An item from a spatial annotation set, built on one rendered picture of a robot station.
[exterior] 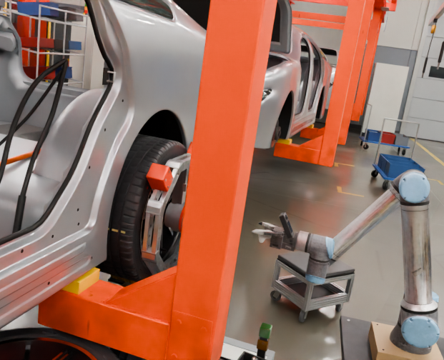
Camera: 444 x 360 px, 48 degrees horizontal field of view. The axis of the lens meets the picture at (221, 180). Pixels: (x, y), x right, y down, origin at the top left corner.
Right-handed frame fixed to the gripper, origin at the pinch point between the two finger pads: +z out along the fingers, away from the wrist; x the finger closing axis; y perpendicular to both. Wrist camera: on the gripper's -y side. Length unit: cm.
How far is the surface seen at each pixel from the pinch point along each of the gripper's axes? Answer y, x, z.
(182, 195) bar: -12.8, -19.6, 30.7
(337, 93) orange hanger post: -50, 344, 2
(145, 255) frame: 8, -44, 34
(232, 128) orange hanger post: -55, -76, -3
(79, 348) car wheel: 33, -79, 40
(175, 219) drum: -2.6, -24.1, 30.9
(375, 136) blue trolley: 51, 901, -51
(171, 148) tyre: -32, -20, 38
